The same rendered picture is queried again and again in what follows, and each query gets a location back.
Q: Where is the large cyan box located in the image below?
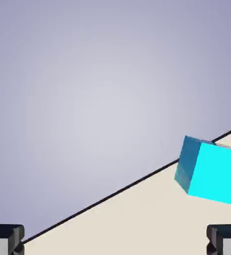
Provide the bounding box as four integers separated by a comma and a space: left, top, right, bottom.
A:
173, 135, 231, 207

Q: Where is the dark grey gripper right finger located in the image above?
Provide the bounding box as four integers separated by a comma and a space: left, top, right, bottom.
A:
206, 224, 231, 255

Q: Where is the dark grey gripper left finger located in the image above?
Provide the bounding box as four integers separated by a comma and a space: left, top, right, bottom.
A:
0, 224, 25, 255

